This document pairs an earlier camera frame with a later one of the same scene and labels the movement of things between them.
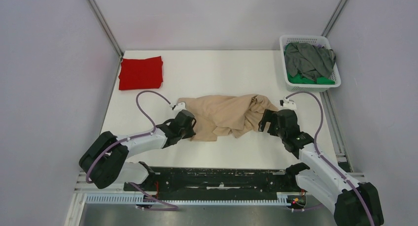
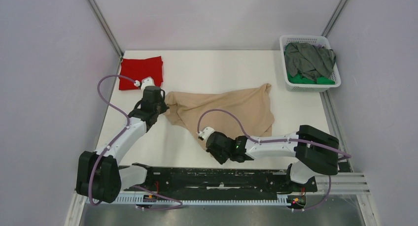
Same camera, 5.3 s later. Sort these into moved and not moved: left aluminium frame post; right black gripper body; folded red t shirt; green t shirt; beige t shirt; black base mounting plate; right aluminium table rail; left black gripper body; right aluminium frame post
Moved: right black gripper body; beige t shirt; left black gripper body
Not moved: left aluminium frame post; right aluminium frame post; right aluminium table rail; green t shirt; black base mounting plate; folded red t shirt
